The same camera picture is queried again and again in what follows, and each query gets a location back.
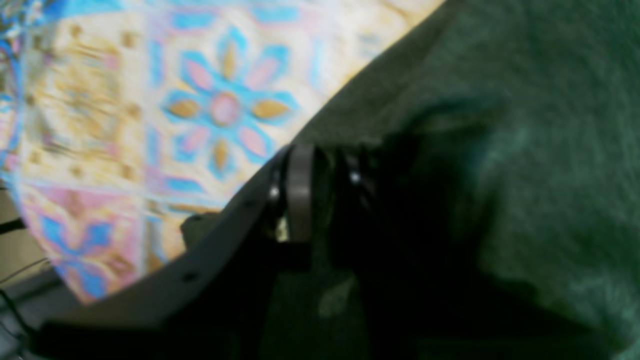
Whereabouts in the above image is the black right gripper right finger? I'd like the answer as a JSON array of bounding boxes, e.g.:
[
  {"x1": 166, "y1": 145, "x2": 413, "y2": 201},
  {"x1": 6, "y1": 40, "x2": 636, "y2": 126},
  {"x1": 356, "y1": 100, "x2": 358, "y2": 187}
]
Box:
[{"x1": 330, "y1": 135, "x2": 613, "y2": 360}]

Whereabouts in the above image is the dark green long-sleeve shirt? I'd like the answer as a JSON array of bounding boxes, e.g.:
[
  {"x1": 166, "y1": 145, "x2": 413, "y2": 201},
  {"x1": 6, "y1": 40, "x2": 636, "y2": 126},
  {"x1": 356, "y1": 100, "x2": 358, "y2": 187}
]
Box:
[{"x1": 260, "y1": 0, "x2": 640, "y2": 360}]

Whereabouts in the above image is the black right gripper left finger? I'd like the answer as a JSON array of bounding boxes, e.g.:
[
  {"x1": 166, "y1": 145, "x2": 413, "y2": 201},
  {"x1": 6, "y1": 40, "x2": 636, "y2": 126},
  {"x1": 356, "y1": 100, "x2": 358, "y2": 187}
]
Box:
[{"x1": 30, "y1": 144, "x2": 318, "y2": 360}]

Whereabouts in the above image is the patterned pastel tablecloth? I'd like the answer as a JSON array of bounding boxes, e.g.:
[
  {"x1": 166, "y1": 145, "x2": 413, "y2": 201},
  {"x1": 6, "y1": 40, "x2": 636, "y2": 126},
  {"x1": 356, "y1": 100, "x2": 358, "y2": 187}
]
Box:
[{"x1": 1, "y1": 0, "x2": 441, "y2": 303}]

